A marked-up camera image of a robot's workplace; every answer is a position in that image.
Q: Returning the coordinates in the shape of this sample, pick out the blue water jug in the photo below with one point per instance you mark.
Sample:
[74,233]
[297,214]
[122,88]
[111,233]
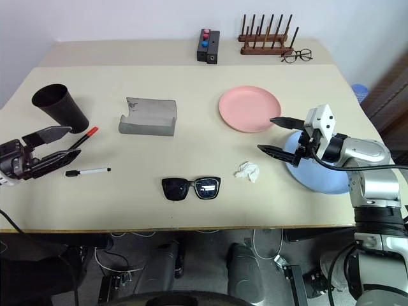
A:
[359,92]

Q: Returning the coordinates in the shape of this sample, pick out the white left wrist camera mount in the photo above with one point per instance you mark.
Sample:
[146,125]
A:
[4,180]

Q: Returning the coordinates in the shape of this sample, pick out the dark brown wooden furniture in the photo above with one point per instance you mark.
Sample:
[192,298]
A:
[389,95]

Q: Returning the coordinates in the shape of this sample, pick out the crumpled white paper ball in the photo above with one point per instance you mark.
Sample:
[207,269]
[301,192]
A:
[248,171]

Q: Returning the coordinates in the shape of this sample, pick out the brown wooden peg rack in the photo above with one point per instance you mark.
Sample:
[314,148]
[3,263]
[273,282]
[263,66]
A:
[264,51]

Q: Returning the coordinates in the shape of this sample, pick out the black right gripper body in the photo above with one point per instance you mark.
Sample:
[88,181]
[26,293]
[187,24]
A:
[307,146]

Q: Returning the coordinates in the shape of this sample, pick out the black box holding balls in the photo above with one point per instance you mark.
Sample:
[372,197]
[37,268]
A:
[201,52]

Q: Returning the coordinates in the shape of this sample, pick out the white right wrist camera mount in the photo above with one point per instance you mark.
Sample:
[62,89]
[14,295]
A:
[323,119]

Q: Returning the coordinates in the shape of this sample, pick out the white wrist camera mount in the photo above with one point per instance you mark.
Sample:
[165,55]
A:
[4,180]
[323,119]

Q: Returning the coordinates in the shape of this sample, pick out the white marker with black cap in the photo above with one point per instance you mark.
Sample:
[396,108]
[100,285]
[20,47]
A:
[89,171]

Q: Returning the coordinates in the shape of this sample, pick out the black sunglasses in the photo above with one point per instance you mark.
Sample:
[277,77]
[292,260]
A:
[175,188]

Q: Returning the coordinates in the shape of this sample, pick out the grey felt glasses case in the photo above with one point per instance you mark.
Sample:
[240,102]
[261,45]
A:
[150,116]

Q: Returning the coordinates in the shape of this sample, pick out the grey fabric bundle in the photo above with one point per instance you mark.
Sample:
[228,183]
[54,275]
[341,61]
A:
[331,271]

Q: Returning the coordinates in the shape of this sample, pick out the red capped black marker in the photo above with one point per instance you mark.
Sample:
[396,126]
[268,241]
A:
[86,136]

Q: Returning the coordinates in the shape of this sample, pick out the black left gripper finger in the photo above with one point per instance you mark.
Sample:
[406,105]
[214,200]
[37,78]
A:
[57,159]
[48,134]

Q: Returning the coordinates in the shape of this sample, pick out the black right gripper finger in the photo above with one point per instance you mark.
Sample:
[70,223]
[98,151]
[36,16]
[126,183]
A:
[277,153]
[288,122]

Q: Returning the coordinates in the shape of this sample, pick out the black plastic cup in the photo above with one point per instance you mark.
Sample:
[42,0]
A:
[60,106]

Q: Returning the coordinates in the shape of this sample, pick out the dark rounded shape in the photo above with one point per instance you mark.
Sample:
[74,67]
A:
[167,258]
[243,274]

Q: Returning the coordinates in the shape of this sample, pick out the black box with holes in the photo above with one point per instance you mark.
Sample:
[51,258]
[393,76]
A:
[213,52]

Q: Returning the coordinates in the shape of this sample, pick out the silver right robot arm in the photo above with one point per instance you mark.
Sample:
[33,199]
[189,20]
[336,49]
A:
[366,150]

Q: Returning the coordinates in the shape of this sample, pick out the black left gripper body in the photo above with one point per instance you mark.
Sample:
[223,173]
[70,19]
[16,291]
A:
[17,159]

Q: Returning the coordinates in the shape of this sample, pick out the light blue plate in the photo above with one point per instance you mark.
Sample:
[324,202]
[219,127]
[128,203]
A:
[318,178]

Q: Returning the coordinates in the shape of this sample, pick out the black framed clear eyeglasses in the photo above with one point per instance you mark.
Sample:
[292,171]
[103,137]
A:
[291,59]

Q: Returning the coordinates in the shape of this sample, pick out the black metal bracket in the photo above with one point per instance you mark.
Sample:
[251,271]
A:
[294,283]

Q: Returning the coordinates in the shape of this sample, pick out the pink plate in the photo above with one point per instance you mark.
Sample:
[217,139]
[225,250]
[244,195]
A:
[250,108]

